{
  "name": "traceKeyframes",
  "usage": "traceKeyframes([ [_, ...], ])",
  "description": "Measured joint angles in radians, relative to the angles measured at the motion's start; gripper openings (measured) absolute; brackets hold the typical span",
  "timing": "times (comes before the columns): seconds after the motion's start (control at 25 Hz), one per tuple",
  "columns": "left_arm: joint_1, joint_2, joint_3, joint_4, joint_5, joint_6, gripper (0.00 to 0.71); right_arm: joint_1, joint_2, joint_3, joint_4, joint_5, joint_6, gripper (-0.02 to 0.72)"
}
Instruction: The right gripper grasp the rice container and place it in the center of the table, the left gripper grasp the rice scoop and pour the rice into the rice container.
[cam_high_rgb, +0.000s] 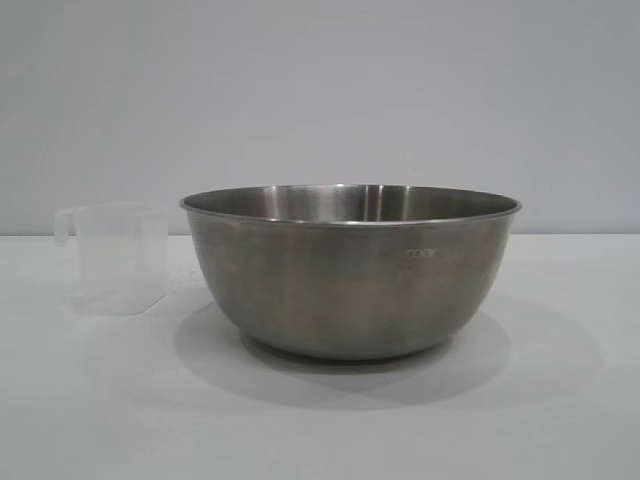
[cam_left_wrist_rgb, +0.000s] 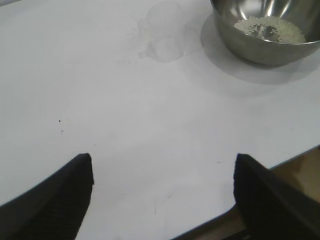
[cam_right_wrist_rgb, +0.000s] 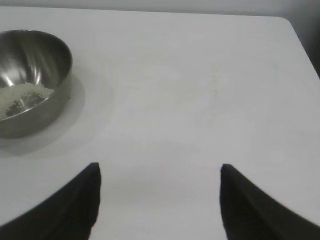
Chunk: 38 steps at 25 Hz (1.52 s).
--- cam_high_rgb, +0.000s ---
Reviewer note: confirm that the large stainless steel bowl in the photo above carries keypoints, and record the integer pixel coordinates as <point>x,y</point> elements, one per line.
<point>345,280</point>

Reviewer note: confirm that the clear plastic measuring cup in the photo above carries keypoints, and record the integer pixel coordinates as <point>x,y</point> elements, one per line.
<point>120,260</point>

